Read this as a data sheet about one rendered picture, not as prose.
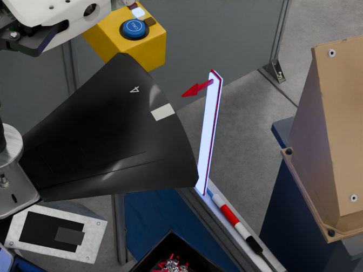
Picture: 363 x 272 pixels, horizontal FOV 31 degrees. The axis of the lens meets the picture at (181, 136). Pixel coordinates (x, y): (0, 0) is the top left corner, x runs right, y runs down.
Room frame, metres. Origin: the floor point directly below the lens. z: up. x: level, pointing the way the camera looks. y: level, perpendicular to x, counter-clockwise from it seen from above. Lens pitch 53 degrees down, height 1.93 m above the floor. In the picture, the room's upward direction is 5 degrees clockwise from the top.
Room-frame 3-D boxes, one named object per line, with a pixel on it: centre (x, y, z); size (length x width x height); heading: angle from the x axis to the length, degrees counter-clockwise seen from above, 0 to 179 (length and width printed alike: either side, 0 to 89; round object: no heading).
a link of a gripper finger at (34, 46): (0.47, 0.15, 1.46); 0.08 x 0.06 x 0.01; 8
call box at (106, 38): (0.91, 0.13, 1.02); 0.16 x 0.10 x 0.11; 39
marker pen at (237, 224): (0.60, -0.11, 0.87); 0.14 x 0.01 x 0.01; 38
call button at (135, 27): (0.87, 0.10, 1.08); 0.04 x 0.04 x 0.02
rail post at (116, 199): (0.94, 0.15, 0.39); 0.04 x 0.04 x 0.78; 39
